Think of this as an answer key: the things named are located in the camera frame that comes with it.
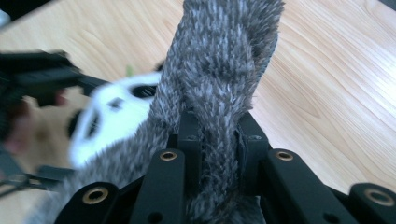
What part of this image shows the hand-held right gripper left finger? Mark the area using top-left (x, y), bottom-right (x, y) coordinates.
top-left (177, 108), bottom-right (204, 188)

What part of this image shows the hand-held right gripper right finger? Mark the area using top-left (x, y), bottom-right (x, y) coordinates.
top-left (237, 112), bottom-right (271, 196)

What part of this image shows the panda plush toy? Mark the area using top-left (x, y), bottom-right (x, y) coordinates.
top-left (66, 62), bottom-right (166, 170)

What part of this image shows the grey furry cloth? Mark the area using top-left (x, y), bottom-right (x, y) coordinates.
top-left (24, 0), bottom-right (286, 224)

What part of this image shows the left hand-held gripper black cable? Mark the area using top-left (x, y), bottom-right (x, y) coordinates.
top-left (0, 165), bottom-right (76, 198)

